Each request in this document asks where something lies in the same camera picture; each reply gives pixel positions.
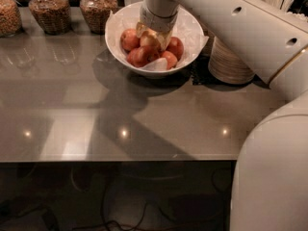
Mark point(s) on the right glass jar of grains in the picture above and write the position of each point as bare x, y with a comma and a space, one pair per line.
97, 12

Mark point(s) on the black mesh mat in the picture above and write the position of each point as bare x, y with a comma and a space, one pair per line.
202, 76

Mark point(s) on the red apple front right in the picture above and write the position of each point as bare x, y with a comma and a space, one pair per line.
171, 59

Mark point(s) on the red apple back left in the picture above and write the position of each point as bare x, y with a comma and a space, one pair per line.
129, 39

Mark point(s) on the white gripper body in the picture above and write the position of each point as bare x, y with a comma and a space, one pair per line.
158, 21

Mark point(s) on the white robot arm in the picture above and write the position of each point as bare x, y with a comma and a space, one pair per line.
270, 186

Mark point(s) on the middle glass jar of grains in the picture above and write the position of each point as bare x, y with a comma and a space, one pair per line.
52, 16

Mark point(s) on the red apple front left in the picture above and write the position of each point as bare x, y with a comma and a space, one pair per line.
140, 57

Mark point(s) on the white ceramic bowl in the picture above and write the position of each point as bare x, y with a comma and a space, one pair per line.
154, 71

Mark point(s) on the glass jar of grains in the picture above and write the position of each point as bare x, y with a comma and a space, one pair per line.
10, 18
52, 16
97, 12

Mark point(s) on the left glass jar of grains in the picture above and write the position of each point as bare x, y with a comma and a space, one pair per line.
10, 18

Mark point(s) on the white paper bowl liner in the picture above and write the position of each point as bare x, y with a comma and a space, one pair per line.
189, 32

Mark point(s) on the red apple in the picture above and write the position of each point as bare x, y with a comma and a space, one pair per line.
129, 39
140, 57
176, 47
171, 59

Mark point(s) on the front stack of paper bowls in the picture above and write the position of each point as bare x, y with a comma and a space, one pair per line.
227, 67

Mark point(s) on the yellow-red apple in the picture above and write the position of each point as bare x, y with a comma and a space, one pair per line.
150, 40

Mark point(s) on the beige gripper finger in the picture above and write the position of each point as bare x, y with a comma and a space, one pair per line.
140, 29
163, 39

